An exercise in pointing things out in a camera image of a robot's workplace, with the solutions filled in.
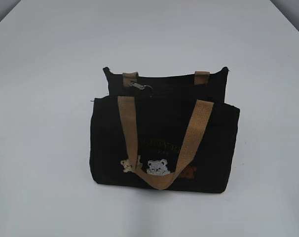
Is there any silver metal zipper pull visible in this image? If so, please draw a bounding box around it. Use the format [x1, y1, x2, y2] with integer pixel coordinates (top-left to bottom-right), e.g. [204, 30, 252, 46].
[128, 82, 153, 90]

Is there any black canvas tote bag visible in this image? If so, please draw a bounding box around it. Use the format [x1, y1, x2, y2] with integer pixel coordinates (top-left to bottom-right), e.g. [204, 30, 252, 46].
[89, 67, 240, 194]

